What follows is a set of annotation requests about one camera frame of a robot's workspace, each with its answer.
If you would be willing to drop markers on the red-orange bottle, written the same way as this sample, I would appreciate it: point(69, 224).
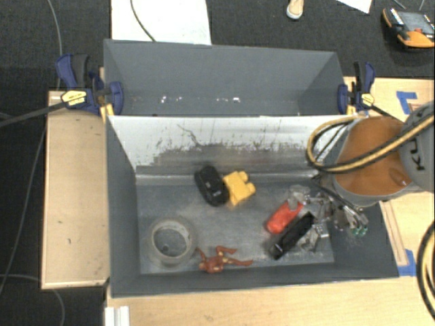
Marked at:
point(282, 216)

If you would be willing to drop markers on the pale wood board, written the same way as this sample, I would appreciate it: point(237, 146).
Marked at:
point(76, 195)

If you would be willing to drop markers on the clear tape roll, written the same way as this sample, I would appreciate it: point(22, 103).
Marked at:
point(154, 250)

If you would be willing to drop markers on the yellow toy block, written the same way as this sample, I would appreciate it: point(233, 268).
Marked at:
point(238, 188)

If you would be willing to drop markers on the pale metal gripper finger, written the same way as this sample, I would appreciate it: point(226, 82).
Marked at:
point(300, 193)
point(314, 238)

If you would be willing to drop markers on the grey metal bin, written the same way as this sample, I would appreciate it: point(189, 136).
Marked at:
point(217, 80)

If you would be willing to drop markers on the black rounded box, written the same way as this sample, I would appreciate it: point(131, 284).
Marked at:
point(211, 186)

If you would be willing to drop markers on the black flat bar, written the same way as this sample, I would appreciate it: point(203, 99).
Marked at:
point(293, 236)

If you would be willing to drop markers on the red-brown toy figure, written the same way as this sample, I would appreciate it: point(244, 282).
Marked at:
point(214, 263)

